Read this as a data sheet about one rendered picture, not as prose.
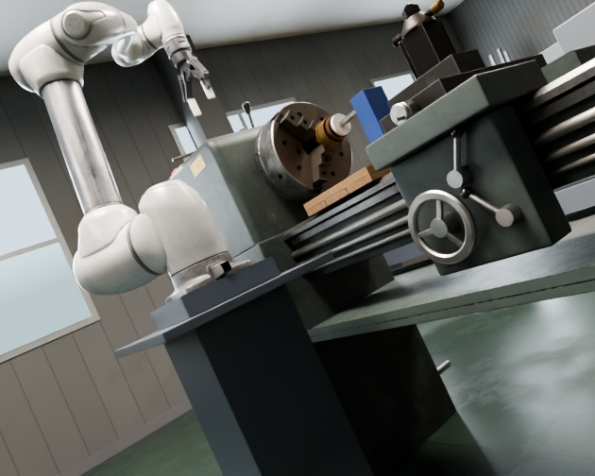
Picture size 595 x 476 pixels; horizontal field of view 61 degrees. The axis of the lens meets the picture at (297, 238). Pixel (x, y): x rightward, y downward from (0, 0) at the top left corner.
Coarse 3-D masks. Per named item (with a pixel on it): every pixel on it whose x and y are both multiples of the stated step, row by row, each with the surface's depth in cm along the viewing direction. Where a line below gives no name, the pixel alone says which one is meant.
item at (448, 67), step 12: (444, 60) 107; (456, 60) 105; (468, 60) 108; (480, 60) 110; (432, 72) 110; (444, 72) 108; (456, 72) 105; (420, 84) 113; (396, 96) 119; (408, 96) 116
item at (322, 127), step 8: (328, 120) 153; (320, 128) 155; (328, 128) 153; (320, 136) 156; (328, 136) 154; (336, 136) 153; (344, 136) 154; (320, 144) 160; (328, 144) 157; (336, 144) 159
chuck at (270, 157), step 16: (304, 112) 168; (320, 112) 171; (272, 128) 159; (272, 144) 157; (288, 144) 160; (304, 144) 174; (272, 160) 159; (288, 160) 159; (304, 160) 162; (336, 160) 169; (272, 176) 163; (288, 176) 158; (304, 176) 160; (336, 176) 167; (288, 192) 165; (304, 192) 163; (320, 192) 165
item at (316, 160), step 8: (312, 152) 163; (320, 152) 159; (328, 152) 158; (312, 160) 163; (320, 160) 158; (328, 160) 160; (312, 168) 162; (320, 168) 159; (328, 168) 161; (312, 176) 162; (320, 176) 158; (328, 176) 160; (320, 184) 163
